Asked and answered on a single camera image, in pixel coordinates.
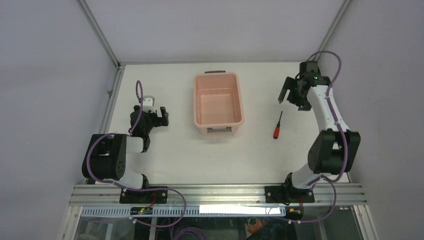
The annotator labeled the red-handled black screwdriver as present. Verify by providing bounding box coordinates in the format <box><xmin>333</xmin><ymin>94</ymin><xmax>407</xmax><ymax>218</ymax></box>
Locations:
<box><xmin>273</xmin><ymin>111</ymin><xmax>283</xmax><ymax>140</ymax></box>

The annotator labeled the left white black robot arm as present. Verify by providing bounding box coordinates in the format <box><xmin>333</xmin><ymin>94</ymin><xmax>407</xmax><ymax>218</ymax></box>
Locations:
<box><xmin>81</xmin><ymin>105</ymin><xmax>169</xmax><ymax>203</ymax></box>

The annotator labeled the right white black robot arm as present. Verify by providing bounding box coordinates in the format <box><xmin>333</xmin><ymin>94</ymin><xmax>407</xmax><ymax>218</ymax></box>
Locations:
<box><xmin>278</xmin><ymin>60</ymin><xmax>361</xmax><ymax>203</ymax></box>

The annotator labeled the pink plastic bin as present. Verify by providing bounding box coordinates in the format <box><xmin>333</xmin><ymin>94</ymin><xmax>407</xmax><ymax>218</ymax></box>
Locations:
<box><xmin>193</xmin><ymin>70</ymin><xmax>245</xmax><ymax>136</ymax></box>

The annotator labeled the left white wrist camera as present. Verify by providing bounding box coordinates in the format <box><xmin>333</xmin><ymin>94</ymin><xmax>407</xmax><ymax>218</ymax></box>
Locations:
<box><xmin>142</xmin><ymin>95</ymin><xmax>156</xmax><ymax>113</ymax></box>

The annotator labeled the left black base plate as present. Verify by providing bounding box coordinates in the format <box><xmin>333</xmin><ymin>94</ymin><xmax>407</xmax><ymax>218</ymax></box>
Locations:
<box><xmin>119</xmin><ymin>190</ymin><xmax>168</xmax><ymax>205</ymax></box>

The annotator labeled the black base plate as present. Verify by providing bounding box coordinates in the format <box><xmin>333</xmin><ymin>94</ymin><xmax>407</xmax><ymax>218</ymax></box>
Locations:
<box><xmin>119</xmin><ymin>190</ymin><xmax>168</xmax><ymax>205</ymax></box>
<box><xmin>264</xmin><ymin>185</ymin><xmax>315</xmax><ymax>205</ymax></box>

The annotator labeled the aluminium frame post right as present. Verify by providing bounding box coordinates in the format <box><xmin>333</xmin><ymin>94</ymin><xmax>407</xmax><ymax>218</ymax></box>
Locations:
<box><xmin>317</xmin><ymin>0</ymin><xmax>352</xmax><ymax>52</ymax></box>

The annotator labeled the aluminium frame post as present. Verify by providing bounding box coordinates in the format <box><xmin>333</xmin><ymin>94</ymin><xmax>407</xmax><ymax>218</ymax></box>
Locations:
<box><xmin>317</xmin><ymin>0</ymin><xmax>352</xmax><ymax>52</ymax></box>
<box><xmin>76</xmin><ymin>0</ymin><xmax>121</xmax><ymax>68</ymax></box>

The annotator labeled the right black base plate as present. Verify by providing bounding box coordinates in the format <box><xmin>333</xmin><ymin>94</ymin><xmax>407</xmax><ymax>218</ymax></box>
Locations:
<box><xmin>264</xmin><ymin>185</ymin><xmax>315</xmax><ymax>205</ymax></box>

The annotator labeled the white slotted cable duct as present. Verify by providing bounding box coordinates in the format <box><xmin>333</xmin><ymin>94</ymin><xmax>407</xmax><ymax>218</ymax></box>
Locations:
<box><xmin>81</xmin><ymin>204</ymin><xmax>286</xmax><ymax>218</ymax></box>

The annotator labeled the aluminium frame post left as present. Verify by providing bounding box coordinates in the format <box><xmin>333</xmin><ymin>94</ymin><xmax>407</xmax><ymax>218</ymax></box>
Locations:
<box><xmin>76</xmin><ymin>0</ymin><xmax>121</xmax><ymax>68</ymax></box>

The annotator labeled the aluminium mounting rail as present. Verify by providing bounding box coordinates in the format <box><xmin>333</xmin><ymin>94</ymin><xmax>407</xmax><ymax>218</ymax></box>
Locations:
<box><xmin>69</xmin><ymin>183</ymin><xmax>367</xmax><ymax>207</ymax></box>

